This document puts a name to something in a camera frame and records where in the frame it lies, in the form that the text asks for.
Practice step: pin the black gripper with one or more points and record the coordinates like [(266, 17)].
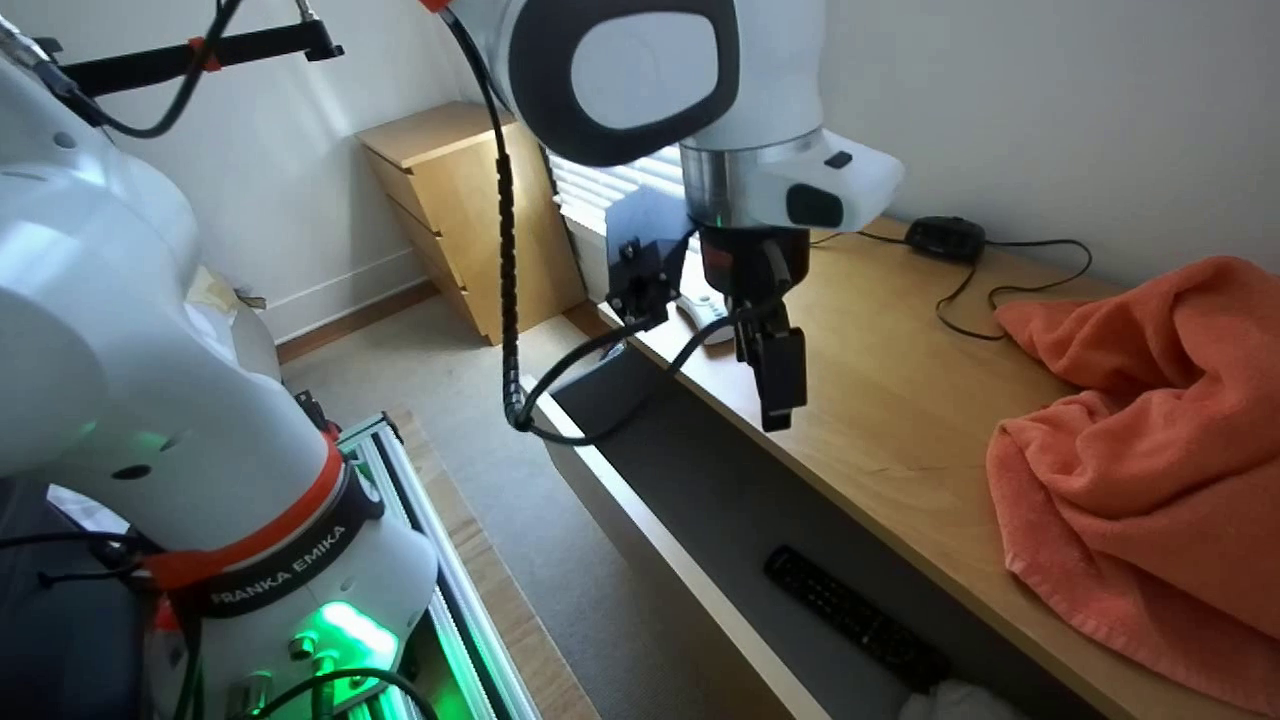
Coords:
[(754, 263)]

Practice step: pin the light wood drawer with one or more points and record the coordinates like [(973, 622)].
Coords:
[(721, 494)]

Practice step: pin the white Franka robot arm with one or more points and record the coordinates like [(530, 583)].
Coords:
[(105, 333)]

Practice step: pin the large light wood dresser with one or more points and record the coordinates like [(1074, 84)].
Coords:
[(892, 403)]

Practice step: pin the black power adapter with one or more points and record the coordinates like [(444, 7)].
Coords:
[(946, 242)]

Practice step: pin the white window blinds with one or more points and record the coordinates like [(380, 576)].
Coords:
[(587, 185)]

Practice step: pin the black remote control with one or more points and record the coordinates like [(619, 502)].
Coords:
[(852, 619)]

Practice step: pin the small wooden chest of drawers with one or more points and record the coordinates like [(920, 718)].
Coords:
[(452, 200)]

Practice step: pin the wooden floor board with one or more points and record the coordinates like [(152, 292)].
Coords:
[(512, 614)]

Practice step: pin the orange blanket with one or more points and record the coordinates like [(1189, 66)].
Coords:
[(1146, 465)]

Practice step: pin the white cloth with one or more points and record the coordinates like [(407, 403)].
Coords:
[(962, 702)]

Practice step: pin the dark grey box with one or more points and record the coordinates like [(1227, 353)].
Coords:
[(65, 627)]

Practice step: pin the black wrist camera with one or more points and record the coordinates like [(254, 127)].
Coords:
[(646, 282)]

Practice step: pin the aluminium frame rail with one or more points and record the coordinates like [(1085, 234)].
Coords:
[(442, 545)]

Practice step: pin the black camera mounting bar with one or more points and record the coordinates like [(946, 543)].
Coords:
[(266, 43)]

